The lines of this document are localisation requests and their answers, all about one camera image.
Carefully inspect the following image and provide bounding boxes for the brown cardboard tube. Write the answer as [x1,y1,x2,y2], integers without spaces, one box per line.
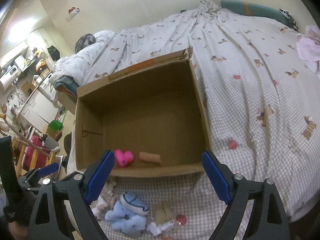
[139,152,161,164]

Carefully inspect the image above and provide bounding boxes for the pink rubber duck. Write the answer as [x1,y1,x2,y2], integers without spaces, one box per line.
[114,149,135,167]

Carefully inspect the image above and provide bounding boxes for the blue and white plush toy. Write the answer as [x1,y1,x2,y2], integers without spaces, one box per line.
[105,192,150,237]

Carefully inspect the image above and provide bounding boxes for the white folded duvet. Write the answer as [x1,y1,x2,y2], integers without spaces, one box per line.
[50,30,116,86]

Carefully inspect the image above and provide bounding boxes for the teal pillow with orange stripe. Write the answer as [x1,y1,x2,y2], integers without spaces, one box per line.
[220,0,299,31]

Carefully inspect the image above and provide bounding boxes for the checkered dog-print bedspread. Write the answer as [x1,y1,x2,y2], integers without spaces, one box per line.
[79,0,319,239]

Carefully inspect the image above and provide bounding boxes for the brown cardboard box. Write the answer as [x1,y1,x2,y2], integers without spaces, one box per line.
[74,47,211,178]

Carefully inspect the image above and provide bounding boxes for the beige ruffled scrunchie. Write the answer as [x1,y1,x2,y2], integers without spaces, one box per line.
[100,179,118,211]

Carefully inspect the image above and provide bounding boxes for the white knotted cloth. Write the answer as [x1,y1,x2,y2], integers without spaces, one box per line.
[92,196,110,221]

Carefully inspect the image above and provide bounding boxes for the wooden chair frame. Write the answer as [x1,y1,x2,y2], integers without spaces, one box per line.
[1,113,62,178]

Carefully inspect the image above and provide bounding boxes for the pink crumpled cloth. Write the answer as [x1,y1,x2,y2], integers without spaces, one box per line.
[296,25,320,76]

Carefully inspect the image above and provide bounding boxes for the green bucket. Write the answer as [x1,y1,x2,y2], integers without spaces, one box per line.
[48,120,63,131]

